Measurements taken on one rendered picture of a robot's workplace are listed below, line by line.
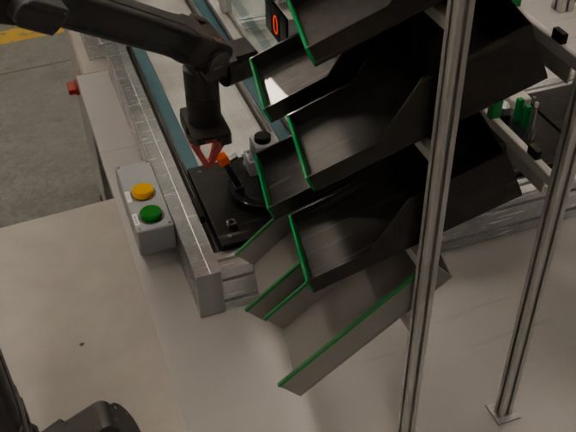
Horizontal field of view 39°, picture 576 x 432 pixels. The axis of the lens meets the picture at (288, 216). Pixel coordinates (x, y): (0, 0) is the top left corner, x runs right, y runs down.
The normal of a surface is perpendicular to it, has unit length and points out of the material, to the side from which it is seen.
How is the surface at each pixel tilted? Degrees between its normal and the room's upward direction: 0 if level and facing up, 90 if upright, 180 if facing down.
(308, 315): 45
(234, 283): 90
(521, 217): 90
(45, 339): 0
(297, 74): 25
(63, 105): 0
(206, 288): 90
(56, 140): 0
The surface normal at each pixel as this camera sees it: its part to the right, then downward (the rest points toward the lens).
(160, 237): 0.34, 0.60
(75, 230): -0.01, -0.76
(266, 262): -0.71, -0.45
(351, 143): -0.43, -0.64
